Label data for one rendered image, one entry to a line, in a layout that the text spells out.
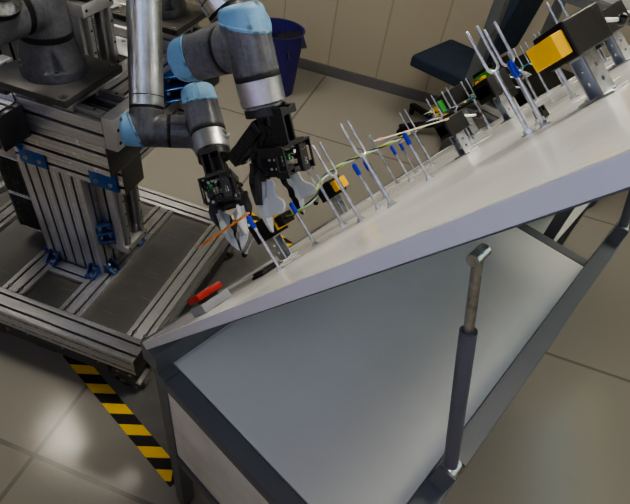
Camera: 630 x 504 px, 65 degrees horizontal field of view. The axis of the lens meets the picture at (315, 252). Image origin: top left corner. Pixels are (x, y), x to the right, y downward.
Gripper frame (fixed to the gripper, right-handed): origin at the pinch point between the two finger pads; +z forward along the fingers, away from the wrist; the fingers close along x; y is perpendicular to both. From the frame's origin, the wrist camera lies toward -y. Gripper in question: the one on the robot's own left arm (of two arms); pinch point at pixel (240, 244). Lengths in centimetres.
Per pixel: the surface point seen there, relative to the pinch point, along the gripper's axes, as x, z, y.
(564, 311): 63, 32, -15
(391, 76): 94, -151, -266
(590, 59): 51, 3, 49
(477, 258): 34, 19, 46
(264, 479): -6.7, 45.8, 2.0
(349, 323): 16.4, 21.9, -25.3
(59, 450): -93, 36, -67
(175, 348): -20.4, 16.7, -4.8
